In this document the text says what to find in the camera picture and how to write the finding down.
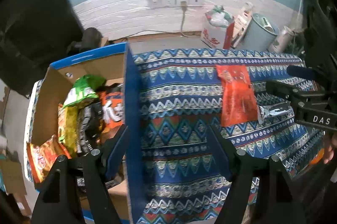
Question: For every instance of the person right hand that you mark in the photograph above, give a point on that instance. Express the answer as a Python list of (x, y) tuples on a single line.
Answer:
[(330, 144)]

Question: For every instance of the green snack bag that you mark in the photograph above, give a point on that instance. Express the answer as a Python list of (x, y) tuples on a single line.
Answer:
[(83, 91)]

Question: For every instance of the orange snack bag in box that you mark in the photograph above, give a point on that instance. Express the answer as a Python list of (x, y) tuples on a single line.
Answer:
[(112, 105)]

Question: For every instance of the red white carton box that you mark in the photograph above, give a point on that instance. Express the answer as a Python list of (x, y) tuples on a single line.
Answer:
[(218, 28)]

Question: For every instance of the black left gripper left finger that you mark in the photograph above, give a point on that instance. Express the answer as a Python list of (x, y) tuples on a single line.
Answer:
[(58, 200)]

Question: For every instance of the black hanging cloth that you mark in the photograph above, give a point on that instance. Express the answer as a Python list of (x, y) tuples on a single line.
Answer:
[(34, 34)]

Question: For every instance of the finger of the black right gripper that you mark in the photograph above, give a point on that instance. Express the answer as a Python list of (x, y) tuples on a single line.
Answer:
[(295, 95), (302, 72)]

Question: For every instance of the light blue waste bin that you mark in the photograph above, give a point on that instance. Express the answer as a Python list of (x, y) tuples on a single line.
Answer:
[(260, 34)]

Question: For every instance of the black round speaker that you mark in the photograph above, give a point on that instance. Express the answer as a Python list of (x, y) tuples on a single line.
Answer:
[(91, 39)]

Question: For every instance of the white wall socket strip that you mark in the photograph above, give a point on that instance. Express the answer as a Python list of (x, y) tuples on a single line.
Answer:
[(173, 3)]

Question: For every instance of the white kettle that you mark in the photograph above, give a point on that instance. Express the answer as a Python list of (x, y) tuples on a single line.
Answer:
[(285, 36)]

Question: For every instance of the red white paper packages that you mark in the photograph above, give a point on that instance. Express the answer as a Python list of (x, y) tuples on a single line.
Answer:
[(242, 20)]

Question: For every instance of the blue cardboard box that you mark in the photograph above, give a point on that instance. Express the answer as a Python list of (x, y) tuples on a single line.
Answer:
[(115, 63)]

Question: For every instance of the red snack bag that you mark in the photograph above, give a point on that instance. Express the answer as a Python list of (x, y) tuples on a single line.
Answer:
[(238, 102)]

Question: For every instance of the yellow long cracker pack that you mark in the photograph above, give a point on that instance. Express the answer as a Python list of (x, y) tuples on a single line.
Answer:
[(67, 123)]

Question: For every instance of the orange chips snack bag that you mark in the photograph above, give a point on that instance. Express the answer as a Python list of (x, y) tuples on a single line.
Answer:
[(41, 158)]

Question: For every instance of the black snack bag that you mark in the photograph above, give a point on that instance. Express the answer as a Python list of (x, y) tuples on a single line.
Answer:
[(89, 126)]

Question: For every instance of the silver foil snack bag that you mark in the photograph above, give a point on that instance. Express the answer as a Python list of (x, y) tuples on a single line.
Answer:
[(268, 111)]

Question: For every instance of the blue patterned tablecloth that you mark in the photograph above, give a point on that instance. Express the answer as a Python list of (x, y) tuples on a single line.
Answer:
[(180, 101)]

